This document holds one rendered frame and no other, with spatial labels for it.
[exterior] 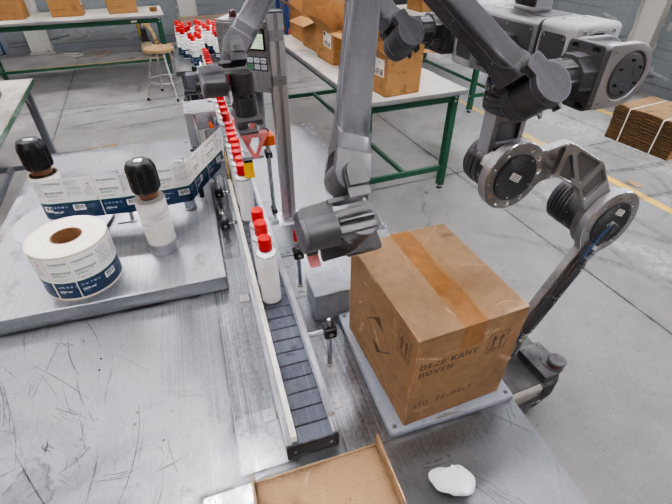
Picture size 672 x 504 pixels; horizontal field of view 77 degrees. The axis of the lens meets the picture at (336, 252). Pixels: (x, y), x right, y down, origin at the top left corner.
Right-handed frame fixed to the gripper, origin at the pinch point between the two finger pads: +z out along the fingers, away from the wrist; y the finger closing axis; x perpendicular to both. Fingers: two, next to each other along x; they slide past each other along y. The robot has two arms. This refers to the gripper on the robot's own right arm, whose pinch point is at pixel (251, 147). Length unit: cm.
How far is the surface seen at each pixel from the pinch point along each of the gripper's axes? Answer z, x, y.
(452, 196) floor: 121, 172, -126
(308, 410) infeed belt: 33, -6, 59
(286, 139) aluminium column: 6.7, 14.4, -17.5
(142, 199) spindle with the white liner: 13.4, -31.0, -8.5
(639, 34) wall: 63, 540, -287
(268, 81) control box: -11.3, 10.8, -18.3
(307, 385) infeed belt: 33, -4, 53
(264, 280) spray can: 24.4, -5.8, 25.7
